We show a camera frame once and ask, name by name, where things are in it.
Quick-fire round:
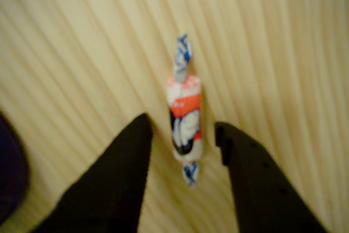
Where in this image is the purple plastic bowl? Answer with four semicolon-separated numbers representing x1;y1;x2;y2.
0;111;29;217

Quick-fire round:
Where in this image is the red white blue candy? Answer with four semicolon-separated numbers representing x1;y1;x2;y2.
165;33;204;189

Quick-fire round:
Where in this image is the black textured gripper left finger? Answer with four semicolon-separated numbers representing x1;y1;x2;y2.
32;112;153;233

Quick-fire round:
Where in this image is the black slim gripper right finger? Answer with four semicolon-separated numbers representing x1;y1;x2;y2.
215;121;328;233

